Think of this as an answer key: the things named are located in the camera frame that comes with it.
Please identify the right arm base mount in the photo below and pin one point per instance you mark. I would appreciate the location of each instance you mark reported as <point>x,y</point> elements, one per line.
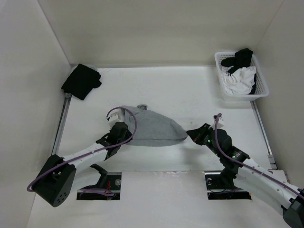
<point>221,187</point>

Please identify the white tank top in basket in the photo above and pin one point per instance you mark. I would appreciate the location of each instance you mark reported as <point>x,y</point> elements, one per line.
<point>241,82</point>

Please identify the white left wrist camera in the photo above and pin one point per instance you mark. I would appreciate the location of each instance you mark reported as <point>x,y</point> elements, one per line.
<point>114,118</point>

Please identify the folded grey tank top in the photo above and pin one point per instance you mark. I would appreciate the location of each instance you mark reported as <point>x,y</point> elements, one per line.
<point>92,67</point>

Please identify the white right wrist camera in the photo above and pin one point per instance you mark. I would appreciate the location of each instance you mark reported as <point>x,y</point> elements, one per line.
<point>218,122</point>

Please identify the black tank top in basket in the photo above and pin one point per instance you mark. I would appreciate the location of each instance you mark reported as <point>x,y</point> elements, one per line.
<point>241,59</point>

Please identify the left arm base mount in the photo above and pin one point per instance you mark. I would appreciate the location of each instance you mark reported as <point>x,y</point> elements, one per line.
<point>106,185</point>

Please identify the white plastic basket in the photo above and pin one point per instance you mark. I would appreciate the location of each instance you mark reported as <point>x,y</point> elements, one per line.
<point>261,89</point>

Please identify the folded black tank top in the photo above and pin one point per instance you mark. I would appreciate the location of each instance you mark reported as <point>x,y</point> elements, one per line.
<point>81,81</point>

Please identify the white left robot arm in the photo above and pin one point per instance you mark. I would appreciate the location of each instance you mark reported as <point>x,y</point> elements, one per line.
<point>61,175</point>

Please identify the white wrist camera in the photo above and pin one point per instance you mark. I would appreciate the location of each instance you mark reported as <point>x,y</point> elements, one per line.
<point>218,122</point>
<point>114,118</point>

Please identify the grey tank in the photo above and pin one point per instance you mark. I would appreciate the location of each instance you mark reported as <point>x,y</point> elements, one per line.
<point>151,128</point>
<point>92,67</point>

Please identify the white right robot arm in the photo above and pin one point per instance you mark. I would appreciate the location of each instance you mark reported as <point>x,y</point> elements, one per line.
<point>242,172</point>

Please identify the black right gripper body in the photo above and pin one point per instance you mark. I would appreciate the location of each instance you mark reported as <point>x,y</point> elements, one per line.
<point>204,137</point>

